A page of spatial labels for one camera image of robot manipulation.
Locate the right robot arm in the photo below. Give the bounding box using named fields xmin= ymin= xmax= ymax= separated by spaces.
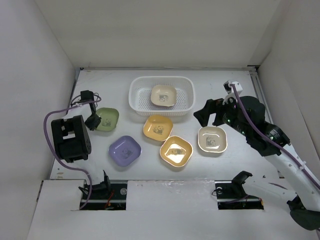
xmin=193 ymin=96 xmax=320 ymax=231

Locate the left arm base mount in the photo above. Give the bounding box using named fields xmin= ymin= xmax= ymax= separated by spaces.
xmin=79 ymin=183 xmax=127 ymax=211

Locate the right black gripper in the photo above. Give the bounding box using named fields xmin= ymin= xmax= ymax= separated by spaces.
xmin=193 ymin=93 xmax=251 ymax=137

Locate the right aluminium rail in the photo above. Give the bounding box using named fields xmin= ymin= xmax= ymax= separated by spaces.
xmin=247 ymin=66 xmax=273 ymax=123

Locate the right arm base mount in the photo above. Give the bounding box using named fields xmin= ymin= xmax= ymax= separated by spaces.
xmin=211 ymin=180 xmax=264 ymax=210

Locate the white perforated plastic basket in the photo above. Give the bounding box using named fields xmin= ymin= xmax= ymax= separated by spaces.
xmin=128 ymin=76 xmax=196 ymax=117

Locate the cream plate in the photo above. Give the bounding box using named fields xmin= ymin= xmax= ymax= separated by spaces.
xmin=150 ymin=84 xmax=177 ymax=107
xmin=197 ymin=126 xmax=228 ymax=154

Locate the yellow plate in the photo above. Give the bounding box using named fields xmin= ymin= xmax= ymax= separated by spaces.
xmin=159 ymin=135 xmax=193 ymax=168
xmin=142 ymin=115 xmax=174 ymax=142

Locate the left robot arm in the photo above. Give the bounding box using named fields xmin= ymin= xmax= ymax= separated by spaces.
xmin=48 ymin=90 xmax=112 ymax=199

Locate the green square plate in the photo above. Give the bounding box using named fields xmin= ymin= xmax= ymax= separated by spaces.
xmin=95 ymin=107 xmax=120 ymax=132

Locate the purple plate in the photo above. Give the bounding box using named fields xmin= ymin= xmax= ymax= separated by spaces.
xmin=108 ymin=135 xmax=142 ymax=167

